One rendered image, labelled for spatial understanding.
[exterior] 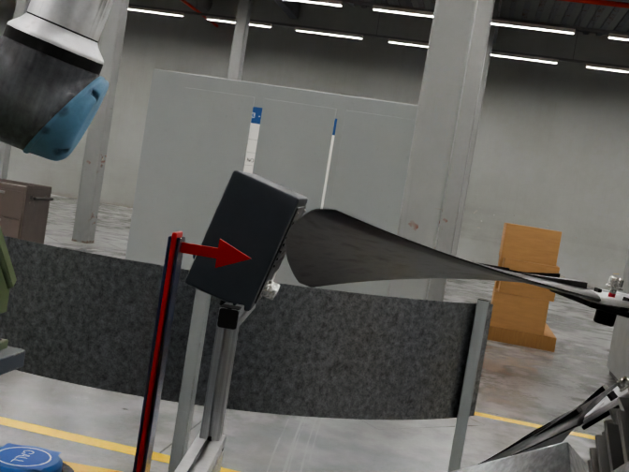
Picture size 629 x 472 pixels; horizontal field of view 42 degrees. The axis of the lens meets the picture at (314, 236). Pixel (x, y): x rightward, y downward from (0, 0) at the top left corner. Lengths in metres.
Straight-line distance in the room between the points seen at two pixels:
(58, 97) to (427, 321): 1.93
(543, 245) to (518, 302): 0.63
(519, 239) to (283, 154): 2.98
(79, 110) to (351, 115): 5.89
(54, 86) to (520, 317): 8.05
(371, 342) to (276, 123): 4.47
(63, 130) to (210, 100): 6.14
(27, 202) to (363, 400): 5.12
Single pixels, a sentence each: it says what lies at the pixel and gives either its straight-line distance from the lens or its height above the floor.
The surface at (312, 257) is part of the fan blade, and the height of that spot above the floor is 1.19.
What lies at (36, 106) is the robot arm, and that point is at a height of 1.29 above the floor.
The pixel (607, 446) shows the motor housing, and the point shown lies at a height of 1.10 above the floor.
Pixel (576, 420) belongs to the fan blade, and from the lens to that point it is 0.76.
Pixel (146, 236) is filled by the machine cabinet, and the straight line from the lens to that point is 7.26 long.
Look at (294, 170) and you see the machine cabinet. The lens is 6.87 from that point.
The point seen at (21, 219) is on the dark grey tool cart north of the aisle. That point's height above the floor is 0.61.
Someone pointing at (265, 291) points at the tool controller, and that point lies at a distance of 1.29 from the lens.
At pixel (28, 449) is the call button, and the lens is 0.48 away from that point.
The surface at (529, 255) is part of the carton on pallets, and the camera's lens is 8.79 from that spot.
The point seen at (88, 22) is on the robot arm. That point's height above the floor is 1.39.
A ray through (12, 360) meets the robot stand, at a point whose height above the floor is 0.99.
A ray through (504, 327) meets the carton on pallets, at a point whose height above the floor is 0.16.
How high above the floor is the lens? 1.24
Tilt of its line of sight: 3 degrees down
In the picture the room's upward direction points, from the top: 9 degrees clockwise
